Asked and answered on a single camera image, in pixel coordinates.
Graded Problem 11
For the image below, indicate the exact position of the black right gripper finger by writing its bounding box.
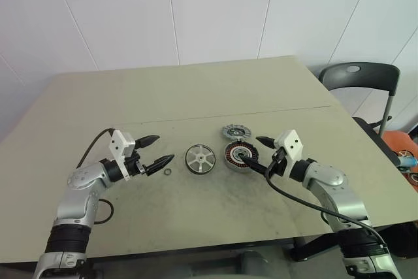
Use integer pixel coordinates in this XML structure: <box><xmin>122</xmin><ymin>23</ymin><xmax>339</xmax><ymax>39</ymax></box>
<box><xmin>255</xmin><ymin>135</ymin><xmax>276</xmax><ymax>150</ymax></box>
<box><xmin>241</xmin><ymin>156</ymin><xmax>272</xmax><ymax>177</ymax></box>

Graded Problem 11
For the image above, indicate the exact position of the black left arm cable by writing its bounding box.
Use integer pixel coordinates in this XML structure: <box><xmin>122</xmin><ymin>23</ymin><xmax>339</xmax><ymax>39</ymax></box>
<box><xmin>75</xmin><ymin>127</ymin><xmax>115</xmax><ymax>225</ymax></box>

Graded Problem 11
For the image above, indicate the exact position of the black folding chair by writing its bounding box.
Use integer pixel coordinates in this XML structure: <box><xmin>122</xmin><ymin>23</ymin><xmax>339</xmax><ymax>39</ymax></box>
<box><xmin>318</xmin><ymin>61</ymin><xmax>402</xmax><ymax>169</ymax></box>

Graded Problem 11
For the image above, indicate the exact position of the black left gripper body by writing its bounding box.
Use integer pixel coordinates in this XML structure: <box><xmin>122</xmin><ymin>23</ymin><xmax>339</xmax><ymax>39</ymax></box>
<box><xmin>125</xmin><ymin>149</ymin><xmax>148</xmax><ymax>180</ymax></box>

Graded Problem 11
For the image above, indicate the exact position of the silver spoked motor rotor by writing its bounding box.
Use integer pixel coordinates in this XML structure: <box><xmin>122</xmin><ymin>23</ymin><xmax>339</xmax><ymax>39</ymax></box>
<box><xmin>185</xmin><ymin>144</ymin><xmax>217</xmax><ymax>174</ymax></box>

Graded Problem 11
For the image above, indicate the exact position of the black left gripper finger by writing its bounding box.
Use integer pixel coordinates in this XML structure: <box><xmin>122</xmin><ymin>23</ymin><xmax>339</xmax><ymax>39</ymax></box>
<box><xmin>134</xmin><ymin>135</ymin><xmax>161</xmax><ymax>150</ymax></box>
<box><xmin>144</xmin><ymin>154</ymin><xmax>175</xmax><ymax>176</ymax></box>

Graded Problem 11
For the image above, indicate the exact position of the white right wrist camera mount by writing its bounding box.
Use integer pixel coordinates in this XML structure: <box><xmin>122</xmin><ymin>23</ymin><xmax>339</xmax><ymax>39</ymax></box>
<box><xmin>273</xmin><ymin>129</ymin><xmax>304</xmax><ymax>177</ymax></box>

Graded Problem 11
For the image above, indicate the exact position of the small grey finned disc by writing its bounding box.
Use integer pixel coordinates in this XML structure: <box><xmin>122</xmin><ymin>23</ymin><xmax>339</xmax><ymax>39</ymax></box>
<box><xmin>221</xmin><ymin>123</ymin><xmax>252</xmax><ymax>141</ymax></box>

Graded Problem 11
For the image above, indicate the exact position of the orange box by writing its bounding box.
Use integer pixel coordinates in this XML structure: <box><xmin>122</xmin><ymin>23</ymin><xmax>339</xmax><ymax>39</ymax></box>
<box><xmin>380</xmin><ymin>130</ymin><xmax>418</xmax><ymax>195</ymax></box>

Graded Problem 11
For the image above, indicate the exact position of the black bin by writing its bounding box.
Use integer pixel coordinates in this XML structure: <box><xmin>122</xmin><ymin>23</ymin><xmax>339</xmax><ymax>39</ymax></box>
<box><xmin>375</xmin><ymin>222</ymin><xmax>418</xmax><ymax>260</ymax></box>

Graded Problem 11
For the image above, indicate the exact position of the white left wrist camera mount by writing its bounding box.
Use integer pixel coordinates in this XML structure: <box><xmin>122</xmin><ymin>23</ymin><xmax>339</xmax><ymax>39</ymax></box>
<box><xmin>108</xmin><ymin>130</ymin><xmax>137</xmax><ymax>182</ymax></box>

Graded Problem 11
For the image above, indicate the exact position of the black table frame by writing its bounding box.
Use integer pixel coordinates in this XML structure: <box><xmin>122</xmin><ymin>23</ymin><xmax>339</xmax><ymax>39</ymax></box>
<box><xmin>88</xmin><ymin>231</ymin><xmax>344</xmax><ymax>262</ymax></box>

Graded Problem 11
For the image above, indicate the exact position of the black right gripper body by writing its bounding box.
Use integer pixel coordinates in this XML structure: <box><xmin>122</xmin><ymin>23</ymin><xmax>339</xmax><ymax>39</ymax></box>
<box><xmin>268</xmin><ymin>148</ymin><xmax>289</xmax><ymax>177</ymax></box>

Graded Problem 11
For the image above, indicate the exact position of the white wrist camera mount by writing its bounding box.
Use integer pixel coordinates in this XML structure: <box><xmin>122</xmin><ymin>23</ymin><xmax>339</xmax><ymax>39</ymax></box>
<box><xmin>108</xmin><ymin>130</ymin><xmax>137</xmax><ymax>182</ymax></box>
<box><xmin>273</xmin><ymin>129</ymin><xmax>304</xmax><ymax>177</ymax></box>

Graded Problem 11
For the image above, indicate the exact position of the motor stator with copper windings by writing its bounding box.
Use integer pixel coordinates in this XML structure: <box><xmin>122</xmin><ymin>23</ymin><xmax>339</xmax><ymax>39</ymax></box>
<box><xmin>223</xmin><ymin>140</ymin><xmax>260</xmax><ymax>171</ymax></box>

